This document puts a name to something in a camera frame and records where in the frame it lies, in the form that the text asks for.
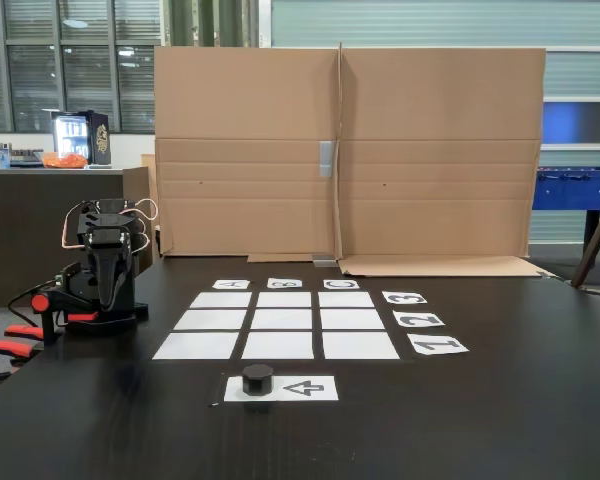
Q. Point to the paper sheet letter C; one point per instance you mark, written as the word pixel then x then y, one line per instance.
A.
pixel 341 284

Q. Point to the small brown cardboard piece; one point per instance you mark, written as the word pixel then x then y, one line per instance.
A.
pixel 149 180

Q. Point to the paper sheet number 1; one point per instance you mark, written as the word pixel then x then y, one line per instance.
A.
pixel 437 345

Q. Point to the paper sheet letter A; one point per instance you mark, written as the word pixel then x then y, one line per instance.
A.
pixel 231 284

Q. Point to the blue white box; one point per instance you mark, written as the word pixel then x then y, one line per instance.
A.
pixel 0 157

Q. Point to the black mini fridge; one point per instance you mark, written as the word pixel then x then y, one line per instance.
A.
pixel 100 137

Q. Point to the bowl of orange snacks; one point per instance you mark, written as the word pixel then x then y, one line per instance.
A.
pixel 65 160

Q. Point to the grey tape strip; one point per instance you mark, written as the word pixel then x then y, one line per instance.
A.
pixel 327 159

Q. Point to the white arrow paper sheet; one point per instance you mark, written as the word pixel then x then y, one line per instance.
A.
pixel 305 388

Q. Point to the paper sheet number 2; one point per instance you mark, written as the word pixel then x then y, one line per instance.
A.
pixel 419 319

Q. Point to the black clamp red button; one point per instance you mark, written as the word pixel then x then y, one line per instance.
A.
pixel 50 305

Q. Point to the paper sheet letter B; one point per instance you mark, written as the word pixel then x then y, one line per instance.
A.
pixel 284 283

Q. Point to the brown cardboard panel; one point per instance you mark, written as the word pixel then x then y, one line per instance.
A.
pixel 245 150
pixel 440 150

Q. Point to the brown wooden leg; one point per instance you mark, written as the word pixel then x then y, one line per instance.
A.
pixel 597 240

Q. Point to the blue foosball table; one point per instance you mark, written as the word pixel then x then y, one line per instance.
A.
pixel 570 192

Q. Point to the black octagonal token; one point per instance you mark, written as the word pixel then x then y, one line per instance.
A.
pixel 257 381

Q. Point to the dark counter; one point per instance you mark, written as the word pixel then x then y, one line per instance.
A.
pixel 25 225

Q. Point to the white blank paper sheet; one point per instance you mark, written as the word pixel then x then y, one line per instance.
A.
pixel 352 319
pixel 360 345
pixel 221 299
pixel 196 346
pixel 282 319
pixel 346 299
pixel 211 319
pixel 278 345
pixel 284 299

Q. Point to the paper sheet number 3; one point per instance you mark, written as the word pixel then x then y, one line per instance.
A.
pixel 404 297

